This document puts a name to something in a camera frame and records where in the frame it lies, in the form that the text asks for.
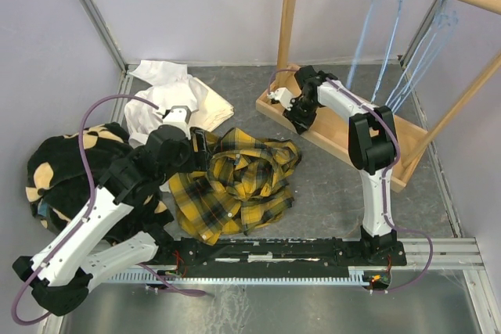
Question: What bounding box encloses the white shirt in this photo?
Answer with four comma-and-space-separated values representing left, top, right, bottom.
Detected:
124, 60, 234, 148

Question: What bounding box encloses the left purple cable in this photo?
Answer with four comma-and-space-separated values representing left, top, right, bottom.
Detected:
10, 94, 161, 326

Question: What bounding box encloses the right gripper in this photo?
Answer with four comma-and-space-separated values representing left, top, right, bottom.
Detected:
281, 98, 319, 135

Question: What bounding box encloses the white slotted cable duct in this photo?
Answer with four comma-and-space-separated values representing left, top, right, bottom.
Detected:
106, 268, 369, 286

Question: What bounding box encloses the light blue wire hanger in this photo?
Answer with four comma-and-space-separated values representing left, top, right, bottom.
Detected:
385, 0, 459, 113
345, 0, 380, 90
370, 0, 404, 102

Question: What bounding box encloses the black floral blanket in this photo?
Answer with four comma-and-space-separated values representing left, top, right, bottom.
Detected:
26, 122, 174, 246

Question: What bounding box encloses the aluminium corner post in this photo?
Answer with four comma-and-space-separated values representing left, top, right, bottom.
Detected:
79, 0, 128, 72

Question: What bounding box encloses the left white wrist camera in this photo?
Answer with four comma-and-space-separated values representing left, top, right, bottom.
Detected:
160, 106, 193, 134

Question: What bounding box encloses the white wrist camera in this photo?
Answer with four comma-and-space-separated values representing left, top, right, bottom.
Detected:
267, 88, 294, 110
160, 106, 193, 134

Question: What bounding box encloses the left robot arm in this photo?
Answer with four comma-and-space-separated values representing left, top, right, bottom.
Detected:
13, 125, 211, 316

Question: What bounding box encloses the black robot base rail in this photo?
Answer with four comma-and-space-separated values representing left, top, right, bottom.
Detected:
150, 231, 407, 278

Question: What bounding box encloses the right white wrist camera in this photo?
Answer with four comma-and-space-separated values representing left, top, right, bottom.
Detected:
267, 88, 294, 110

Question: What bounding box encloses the yellow plaid shirt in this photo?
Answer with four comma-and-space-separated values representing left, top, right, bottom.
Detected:
169, 128, 302, 246

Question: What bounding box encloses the wooden clothes rack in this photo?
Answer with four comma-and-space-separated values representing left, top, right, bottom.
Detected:
256, 0, 500, 192

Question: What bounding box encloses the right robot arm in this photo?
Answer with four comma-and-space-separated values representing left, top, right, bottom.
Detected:
268, 66, 400, 264

